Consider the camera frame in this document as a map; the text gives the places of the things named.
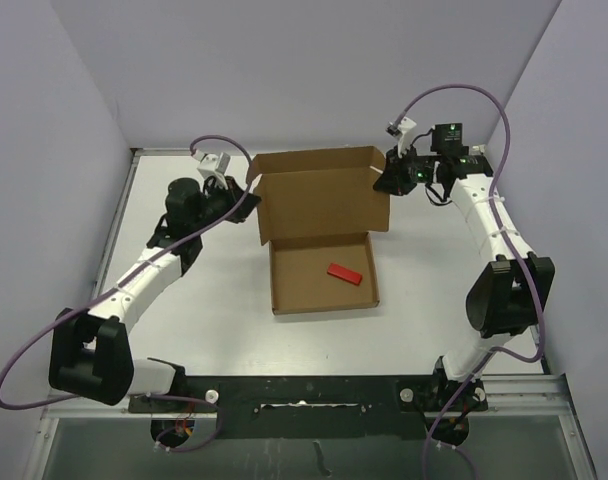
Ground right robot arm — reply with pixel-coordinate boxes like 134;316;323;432
373;118;555;409

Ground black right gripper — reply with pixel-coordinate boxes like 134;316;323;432
373;142;439;198

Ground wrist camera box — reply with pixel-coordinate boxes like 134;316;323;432
193;150;231;179
386;117;417;157

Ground brown cardboard box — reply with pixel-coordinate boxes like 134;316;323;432
247;146;390;315

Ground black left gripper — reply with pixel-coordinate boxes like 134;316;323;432
192;173;261;233

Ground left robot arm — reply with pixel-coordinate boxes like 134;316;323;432
48;176;261;411

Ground small red block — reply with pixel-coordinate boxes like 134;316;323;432
327;263;363;286

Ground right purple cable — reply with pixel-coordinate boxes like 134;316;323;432
391;83;546;480

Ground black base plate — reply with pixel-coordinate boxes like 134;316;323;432
128;372;488;440

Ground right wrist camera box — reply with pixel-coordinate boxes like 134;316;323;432
386;117;417;157

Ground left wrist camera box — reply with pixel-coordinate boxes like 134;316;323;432
193;150;231;179

